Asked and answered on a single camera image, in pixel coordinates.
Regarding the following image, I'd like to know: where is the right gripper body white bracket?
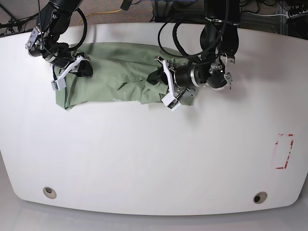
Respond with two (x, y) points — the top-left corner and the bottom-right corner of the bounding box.
(52, 54), (90, 90)

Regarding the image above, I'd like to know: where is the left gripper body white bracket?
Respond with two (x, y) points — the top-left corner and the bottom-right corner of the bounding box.
(154, 56), (195, 107)

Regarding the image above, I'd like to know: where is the green T-shirt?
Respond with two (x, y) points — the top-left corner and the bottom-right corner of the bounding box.
(55, 43), (188, 110)

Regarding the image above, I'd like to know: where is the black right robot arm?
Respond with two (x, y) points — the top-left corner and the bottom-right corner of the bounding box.
(26, 0), (93, 90)

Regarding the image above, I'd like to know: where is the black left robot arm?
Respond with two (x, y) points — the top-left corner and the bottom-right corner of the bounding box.
(147, 0), (241, 110)

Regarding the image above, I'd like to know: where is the red tape rectangle marking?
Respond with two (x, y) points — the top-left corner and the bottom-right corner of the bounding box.
(273, 134), (295, 169)

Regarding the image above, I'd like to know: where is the white power strip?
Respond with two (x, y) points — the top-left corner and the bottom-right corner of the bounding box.
(287, 2), (308, 19)

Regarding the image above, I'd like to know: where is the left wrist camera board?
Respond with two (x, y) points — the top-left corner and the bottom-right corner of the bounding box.
(168, 101), (181, 112)

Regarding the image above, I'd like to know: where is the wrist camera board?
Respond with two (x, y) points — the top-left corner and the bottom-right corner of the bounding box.
(51, 81), (58, 90)
(168, 101), (181, 112)

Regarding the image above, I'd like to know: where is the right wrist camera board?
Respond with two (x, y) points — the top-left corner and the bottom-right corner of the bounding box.
(51, 81), (58, 90)

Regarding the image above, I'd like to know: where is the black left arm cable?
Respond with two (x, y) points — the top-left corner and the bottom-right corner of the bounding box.
(157, 0), (229, 65)

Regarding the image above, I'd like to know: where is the yellow cable on floor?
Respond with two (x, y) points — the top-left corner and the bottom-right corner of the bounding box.
(77, 8), (122, 26)

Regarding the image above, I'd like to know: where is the left table cable grommet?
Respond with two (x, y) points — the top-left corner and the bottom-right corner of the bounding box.
(43, 187), (57, 199)

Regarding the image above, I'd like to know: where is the table cable grommet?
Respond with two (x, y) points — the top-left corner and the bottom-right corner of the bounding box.
(253, 192), (268, 204)
(43, 187), (57, 199)

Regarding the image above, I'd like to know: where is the right table cable grommet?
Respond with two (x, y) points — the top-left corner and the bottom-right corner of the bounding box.
(253, 192), (268, 204)

